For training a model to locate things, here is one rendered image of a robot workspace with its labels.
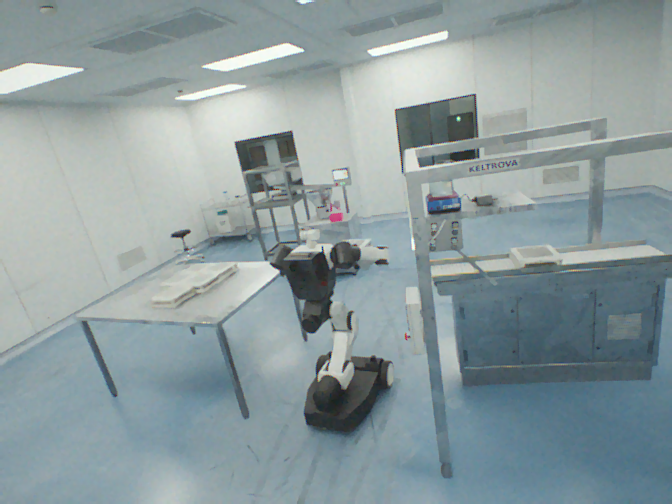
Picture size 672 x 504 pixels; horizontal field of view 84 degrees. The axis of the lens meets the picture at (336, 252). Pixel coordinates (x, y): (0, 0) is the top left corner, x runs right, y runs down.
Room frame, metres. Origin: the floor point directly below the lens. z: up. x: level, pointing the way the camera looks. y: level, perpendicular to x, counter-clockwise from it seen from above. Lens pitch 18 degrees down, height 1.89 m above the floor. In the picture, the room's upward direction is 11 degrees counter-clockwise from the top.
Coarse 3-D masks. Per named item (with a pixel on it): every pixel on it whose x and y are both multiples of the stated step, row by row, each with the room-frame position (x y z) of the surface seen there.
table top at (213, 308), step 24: (192, 264) 3.74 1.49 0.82; (240, 264) 3.43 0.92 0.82; (264, 264) 3.29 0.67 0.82; (144, 288) 3.25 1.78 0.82; (216, 288) 2.90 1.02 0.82; (240, 288) 2.80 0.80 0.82; (264, 288) 2.77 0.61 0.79; (96, 312) 2.87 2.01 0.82; (120, 312) 2.77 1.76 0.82; (144, 312) 2.67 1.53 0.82; (168, 312) 2.58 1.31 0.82; (192, 312) 2.50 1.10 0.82; (216, 312) 2.42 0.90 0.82
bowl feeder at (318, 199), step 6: (306, 192) 5.10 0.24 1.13; (312, 192) 5.17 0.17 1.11; (318, 192) 5.22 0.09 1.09; (324, 192) 4.88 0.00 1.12; (312, 198) 4.90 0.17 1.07; (318, 198) 4.87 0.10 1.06; (324, 198) 4.90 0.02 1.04; (318, 204) 4.94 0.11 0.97; (324, 204) 4.96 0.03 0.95; (336, 204) 4.89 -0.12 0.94; (318, 210) 4.97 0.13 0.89; (324, 210) 4.96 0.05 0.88; (330, 210) 4.89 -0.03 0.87; (318, 216) 4.98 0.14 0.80; (324, 216) 4.95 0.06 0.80
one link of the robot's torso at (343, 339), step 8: (352, 320) 2.38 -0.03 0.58; (352, 328) 2.38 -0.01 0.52; (336, 336) 2.40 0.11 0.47; (344, 336) 2.37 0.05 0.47; (352, 336) 2.36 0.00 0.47; (336, 344) 2.36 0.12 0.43; (344, 344) 2.33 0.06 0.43; (352, 344) 2.40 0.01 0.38; (336, 352) 2.31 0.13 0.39; (344, 352) 2.29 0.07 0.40; (336, 360) 2.27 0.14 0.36; (344, 360) 2.25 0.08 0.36; (328, 368) 2.24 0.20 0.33; (336, 368) 2.22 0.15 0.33; (344, 368) 2.20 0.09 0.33
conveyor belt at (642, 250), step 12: (576, 252) 2.22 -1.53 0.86; (588, 252) 2.18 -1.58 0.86; (600, 252) 2.15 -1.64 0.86; (612, 252) 2.12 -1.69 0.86; (624, 252) 2.09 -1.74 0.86; (636, 252) 2.06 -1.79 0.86; (648, 252) 2.03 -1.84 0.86; (660, 252) 2.00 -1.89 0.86; (456, 264) 2.38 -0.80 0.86; (468, 264) 2.35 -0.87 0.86; (480, 264) 2.31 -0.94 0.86; (492, 264) 2.27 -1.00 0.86; (504, 264) 2.24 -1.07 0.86; (624, 264) 1.95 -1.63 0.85; (492, 276) 2.11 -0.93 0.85
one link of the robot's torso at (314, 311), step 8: (328, 296) 2.19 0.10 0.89; (304, 304) 2.15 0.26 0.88; (312, 304) 2.13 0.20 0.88; (320, 304) 2.10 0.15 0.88; (304, 312) 2.11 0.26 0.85; (312, 312) 2.09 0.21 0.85; (320, 312) 2.07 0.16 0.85; (304, 320) 2.05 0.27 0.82; (312, 320) 2.03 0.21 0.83; (320, 320) 2.06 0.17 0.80; (304, 328) 2.06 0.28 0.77; (312, 328) 2.03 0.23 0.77
